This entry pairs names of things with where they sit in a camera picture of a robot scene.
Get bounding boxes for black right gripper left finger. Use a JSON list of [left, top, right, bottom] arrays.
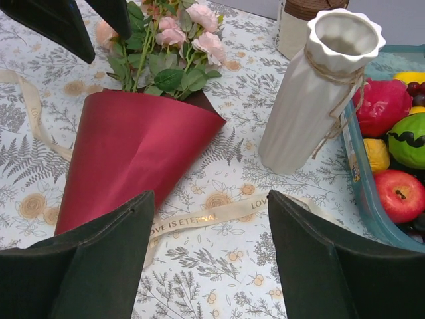
[[1, 191, 155, 318]]

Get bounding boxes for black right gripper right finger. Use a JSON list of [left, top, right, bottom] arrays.
[[268, 191, 424, 318]]

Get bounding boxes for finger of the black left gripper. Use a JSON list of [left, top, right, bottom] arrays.
[[1, 0, 95, 64], [86, 0, 132, 39]]

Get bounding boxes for cream ribbon gold lettering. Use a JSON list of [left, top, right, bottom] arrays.
[[0, 69, 326, 273]]

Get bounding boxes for red paper bouquet wrap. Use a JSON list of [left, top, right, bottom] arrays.
[[56, 90, 225, 234]]

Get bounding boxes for white ribbed ceramic vase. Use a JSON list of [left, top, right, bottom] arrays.
[[258, 9, 386, 175]]

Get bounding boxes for pink artificial flower bunch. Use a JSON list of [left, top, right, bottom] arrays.
[[96, 1, 226, 101]]

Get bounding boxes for red apple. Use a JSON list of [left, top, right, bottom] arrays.
[[374, 169, 424, 224]]

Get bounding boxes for floral patterned table mat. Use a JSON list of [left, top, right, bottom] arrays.
[[1, 3, 370, 318]]

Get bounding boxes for small yellow lemon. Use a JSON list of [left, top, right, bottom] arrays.
[[363, 138, 390, 173]]

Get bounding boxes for green toy watermelon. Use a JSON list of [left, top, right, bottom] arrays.
[[388, 113, 424, 170]]

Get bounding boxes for red dragon fruit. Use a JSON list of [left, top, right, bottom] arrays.
[[353, 78, 412, 138]]

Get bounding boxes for brown and white jar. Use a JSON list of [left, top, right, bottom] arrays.
[[275, 0, 349, 60]]

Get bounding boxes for dark purple grape bunch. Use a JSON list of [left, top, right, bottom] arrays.
[[406, 82, 425, 106]]

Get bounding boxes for yellow fruit back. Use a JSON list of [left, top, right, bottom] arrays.
[[393, 71, 425, 84]]

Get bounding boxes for teal plastic fruit basket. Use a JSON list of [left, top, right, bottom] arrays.
[[341, 45, 425, 253]]

